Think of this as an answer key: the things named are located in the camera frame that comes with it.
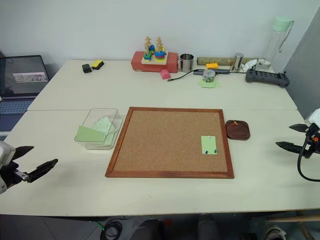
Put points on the red rectangular box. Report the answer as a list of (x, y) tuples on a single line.
[(172, 63)]

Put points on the yellow toy brick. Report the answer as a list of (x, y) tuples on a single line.
[(212, 66)]

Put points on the dark rounded shape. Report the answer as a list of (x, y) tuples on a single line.
[(148, 230), (207, 227)]

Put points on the grey usb hub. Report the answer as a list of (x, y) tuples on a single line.
[(221, 71)]

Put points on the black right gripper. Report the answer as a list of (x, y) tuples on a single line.
[(313, 147)]

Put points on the black power adapter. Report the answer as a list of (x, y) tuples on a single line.
[(86, 68)]

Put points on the yellow and black sponge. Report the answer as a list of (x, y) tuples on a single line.
[(97, 64)]

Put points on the clear glass jar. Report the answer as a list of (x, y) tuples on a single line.
[(208, 75)]

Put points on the large green paper note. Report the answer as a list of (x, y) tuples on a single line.
[(88, 135)]

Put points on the wooden colourful stacking toy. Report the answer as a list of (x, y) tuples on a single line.
[(153, 53)]

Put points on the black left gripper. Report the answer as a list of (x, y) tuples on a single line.
[(12, 175)]

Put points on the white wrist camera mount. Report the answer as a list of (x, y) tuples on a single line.
[(6, 155), (314, 118)]

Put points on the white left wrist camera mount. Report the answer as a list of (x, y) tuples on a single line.
[(6, 155)]

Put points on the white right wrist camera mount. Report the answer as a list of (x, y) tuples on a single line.
[(314, 118)]

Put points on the wooden stick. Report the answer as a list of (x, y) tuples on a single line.
[(295, 218)]

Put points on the open laptop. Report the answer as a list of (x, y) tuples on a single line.
[(22, 75)]

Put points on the white shoe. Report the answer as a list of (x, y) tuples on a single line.
[(275, 232)]

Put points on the pink arched block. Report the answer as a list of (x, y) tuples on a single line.
[(165, 75)]

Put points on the cork board with wooden frame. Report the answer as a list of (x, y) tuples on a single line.
[(170, 140)]

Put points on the stainless steel mug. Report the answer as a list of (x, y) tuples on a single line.
[(186, 63)]

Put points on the dark grey handheld controller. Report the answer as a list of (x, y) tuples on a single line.
[(267, 77)]

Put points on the shiny metal cylinder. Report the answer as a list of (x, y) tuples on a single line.
[(238, 62)]

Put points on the dark wooden tray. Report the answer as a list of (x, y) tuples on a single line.
[(238, 132)]

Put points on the grey partition panel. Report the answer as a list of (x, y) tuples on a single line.
[(308, 62)]

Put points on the clear bottle with green lid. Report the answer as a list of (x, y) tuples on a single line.
[(275, 42)]

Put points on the clear plastic container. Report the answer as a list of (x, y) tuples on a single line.
[(100, 146)]

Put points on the crumpled white cloth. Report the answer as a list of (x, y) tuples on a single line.
[(248, 64)]

